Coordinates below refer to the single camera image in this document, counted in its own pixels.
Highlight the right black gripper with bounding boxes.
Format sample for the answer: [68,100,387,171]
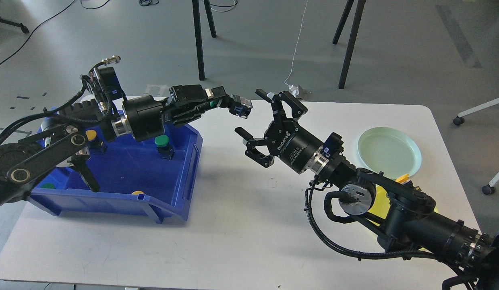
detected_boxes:
[234,89,328,175]

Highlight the blue plastic bin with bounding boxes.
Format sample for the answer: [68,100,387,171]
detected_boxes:
[29,125,203,224]

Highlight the black stand leg corner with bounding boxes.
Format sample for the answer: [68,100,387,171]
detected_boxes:
[0,15,30,34]

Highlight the light green plate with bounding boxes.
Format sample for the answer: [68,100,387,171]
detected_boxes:
[357,127,422,179]

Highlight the yellow plate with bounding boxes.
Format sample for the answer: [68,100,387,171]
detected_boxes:
[366,183,439,252]

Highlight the black floor cable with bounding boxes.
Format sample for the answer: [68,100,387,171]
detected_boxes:
[0,0,111,72]

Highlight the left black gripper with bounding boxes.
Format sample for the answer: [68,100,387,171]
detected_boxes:
[122,85,230,142]

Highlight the white floor cable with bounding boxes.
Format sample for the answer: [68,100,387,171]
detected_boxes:
[284,0,310,87]

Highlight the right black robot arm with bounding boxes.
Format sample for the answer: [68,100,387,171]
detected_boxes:
[235,89,499,290]

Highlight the green button bin corner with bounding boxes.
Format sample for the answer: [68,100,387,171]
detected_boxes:
[40,183,56,189]

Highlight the black tripod legs right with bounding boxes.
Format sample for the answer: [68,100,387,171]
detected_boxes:
[332,0,366,89]

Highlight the white office chair base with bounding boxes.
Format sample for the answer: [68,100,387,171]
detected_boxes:
[453,95,499,196]

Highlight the green push button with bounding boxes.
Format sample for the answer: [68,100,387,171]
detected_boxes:
[154,134,174,160]

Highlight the black tripod legs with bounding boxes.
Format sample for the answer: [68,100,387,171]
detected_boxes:
[192,0,217,81]
[332,0,366,89]

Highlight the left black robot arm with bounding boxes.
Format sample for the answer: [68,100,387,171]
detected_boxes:
[0,55,240,206]

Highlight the black tripod legs left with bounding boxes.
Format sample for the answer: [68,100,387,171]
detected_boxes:
[192,0,217,81]

